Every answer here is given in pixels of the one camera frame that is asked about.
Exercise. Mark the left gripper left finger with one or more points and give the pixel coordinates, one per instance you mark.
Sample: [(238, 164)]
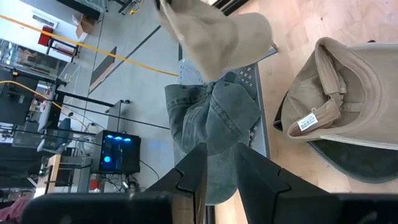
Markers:
[(189, 180)]

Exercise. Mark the computer tower with blue lights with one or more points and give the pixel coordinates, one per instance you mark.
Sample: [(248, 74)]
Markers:
[(124, 161)]

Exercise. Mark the white cabinet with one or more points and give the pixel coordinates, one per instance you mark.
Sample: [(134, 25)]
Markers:
[(25, 28)]

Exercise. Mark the wooden desk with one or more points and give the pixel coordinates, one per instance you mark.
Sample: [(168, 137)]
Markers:
[(54, 168)]

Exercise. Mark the black aluminium table frame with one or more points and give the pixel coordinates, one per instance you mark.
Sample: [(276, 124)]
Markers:
[(233, 5)]

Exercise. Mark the beige cap with white label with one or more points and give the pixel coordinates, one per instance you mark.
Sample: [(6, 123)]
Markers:
[(367, 87)]

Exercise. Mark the black frame bar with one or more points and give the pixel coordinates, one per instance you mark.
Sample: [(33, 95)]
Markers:
[(84, 99)]

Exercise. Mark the office chair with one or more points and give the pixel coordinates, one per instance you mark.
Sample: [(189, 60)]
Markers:
[(63, 127)]

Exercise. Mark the red box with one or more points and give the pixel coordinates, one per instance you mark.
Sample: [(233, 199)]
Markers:
[(45, 36)]

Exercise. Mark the cardboard box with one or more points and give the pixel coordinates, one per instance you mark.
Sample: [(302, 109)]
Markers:
[(84, 28)]

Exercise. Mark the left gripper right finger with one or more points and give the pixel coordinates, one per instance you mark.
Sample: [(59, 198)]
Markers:
[(267, 193)]

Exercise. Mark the pink cloth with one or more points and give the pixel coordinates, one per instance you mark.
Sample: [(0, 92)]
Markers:
[(12, 213)]

